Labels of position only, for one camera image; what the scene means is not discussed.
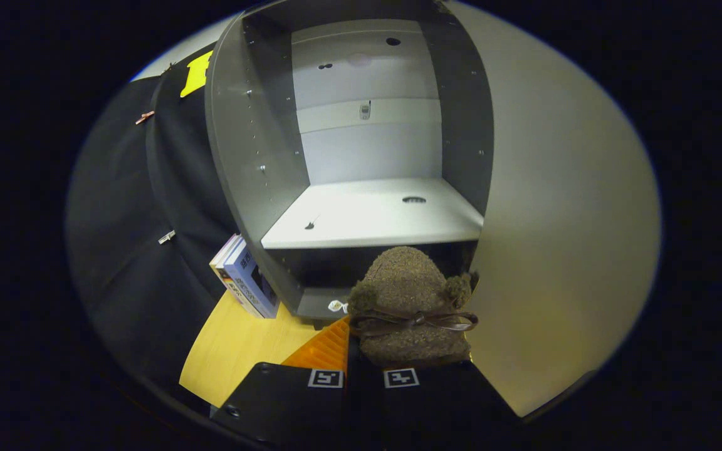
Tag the copper clip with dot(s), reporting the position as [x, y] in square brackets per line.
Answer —
[145, 117]

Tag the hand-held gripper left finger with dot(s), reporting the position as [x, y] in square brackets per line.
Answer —
[279, 407]

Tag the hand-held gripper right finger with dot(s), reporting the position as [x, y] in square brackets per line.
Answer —
[436, 401]

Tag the black backdrop cloth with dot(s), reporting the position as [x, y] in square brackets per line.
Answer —
[123, 219]

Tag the grey shoe cabinet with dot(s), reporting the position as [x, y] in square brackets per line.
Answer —
[367, 213]

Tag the silver clip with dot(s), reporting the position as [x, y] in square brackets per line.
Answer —
[167, 237]

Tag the blue book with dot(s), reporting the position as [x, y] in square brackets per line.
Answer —
[251, 282]

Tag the brown fuzzy shoe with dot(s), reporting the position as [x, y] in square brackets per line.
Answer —
[408, 282]

